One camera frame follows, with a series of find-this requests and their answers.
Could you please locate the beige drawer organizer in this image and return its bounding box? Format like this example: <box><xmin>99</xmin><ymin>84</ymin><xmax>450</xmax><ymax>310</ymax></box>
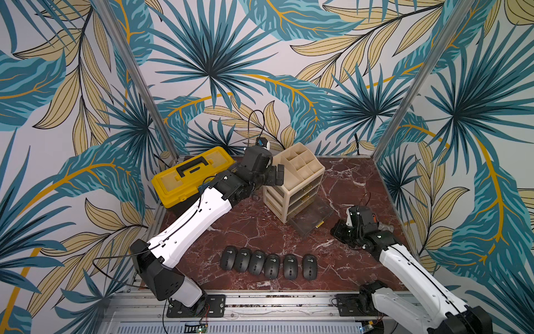
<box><xmin>263</xmin><ymin>143</ymin><xmax>325</xmax><ymax>224</ymax></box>

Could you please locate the black Lecoo mouse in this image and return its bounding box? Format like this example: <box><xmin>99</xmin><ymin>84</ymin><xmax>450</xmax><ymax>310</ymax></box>
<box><xmin>302</xmin><ymin>254</ymin><xmax>318</xmax><ymax>281</ymax></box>
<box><xmin>264</xmin><ymin>253</ymin><xmax>280</xmax><ymax>281</ymax></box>
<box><xmin>248</xmin><ymin>250</ymin><xmax>266</xmax><ymax>276</ymax></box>
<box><xmin>233</xmin><ymin>248</ymin><xmax>252</xmax><ymax>273</ymax></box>
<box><xmin>283</xmin><ymin>254</ymin><xmax>299</xmax><ymax>281</ymax></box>
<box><xmin>220</xmin><ymin>246</ymin><xmax>238</xmax><ymax>271</ymax></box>

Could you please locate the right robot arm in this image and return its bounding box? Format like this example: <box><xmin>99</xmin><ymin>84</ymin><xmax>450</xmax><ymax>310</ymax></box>
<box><xmin>331</xmin><ymin>205</ymin><xmax>493</xmax><ymax>333</ymax></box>

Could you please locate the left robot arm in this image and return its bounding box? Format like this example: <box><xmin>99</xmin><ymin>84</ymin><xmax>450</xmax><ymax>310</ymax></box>
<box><xmin>130</xmin><ymin>146</ymin><xmax>285</xmax><ymax>315</ymax></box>

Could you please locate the grey metal fitting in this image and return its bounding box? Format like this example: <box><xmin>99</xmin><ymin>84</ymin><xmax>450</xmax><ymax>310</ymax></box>
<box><xmin>378</xmin><ymin>223</ymin><xmax>394</xmax><ymax>233</ymax></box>

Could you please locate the yellow black toolbox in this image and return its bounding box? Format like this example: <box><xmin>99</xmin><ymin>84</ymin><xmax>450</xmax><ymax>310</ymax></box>
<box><xmin>152</xmin><ymin>146</ymin><xmax>235</xmax><ymax>209</ymax></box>

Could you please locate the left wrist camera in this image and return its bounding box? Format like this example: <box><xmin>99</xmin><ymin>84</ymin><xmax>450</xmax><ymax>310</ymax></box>
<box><xmin>255</xmin><ymin>136</ymin><xmax>271</xmax><ymax>150</ymax></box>

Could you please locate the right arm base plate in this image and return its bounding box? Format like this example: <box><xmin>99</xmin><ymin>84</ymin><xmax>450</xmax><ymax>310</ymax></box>
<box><xmin>332</xmin><ymin>293</ymin><xmax>378</xmax><ymax>317</ymax></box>

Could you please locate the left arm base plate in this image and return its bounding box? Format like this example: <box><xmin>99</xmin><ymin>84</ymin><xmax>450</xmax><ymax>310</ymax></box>
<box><xmin>165</xmin><ymin>294</ymin><xmax>226</xmax><ymax>319</ymax></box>

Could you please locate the aluminium front rail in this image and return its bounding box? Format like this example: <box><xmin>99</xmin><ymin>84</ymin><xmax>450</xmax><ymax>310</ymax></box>
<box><xmin>97</xmin><ymin>290</ymin><xmax>406</xmax><ymax>333</ymax></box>

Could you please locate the left corner aluminium post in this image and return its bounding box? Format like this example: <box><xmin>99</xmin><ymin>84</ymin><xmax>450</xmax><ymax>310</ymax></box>
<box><xmin>94</xmin><ymin>0</ymin><xmax>179</xmax><ymax>163</ymax></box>

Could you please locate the corner aluminium post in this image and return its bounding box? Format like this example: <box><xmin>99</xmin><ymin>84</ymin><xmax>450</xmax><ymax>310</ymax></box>
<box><xmin>94</xmin><ymin>0</ymin><xmax>179</xmax><ymax>163</ymax></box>
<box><xmin>372</xmin><ymin>0</ymin><xmax>474</xmax><ymax>162</ymax></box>

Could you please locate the right corner aluminium post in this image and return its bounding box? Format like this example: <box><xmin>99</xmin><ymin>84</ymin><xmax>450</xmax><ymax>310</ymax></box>
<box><xmin>372</xmin><ymin>0</ymin><xmax>474</xmax><ymax>162</ymax></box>

